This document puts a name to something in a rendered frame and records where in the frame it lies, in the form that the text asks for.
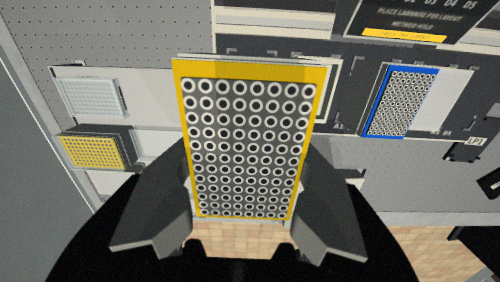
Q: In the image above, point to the blue tip rack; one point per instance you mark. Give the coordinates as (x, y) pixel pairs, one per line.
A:
(382, 98)

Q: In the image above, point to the beige rectangular tray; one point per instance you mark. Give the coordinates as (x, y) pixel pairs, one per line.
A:
(334, 67)

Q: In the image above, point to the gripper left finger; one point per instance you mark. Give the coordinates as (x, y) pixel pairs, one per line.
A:
(146, 219)

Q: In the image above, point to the grey flat shelf table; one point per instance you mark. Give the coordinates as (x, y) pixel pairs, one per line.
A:
(149, 93)

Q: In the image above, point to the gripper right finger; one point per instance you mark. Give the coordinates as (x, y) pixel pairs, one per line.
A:
(336, 229)

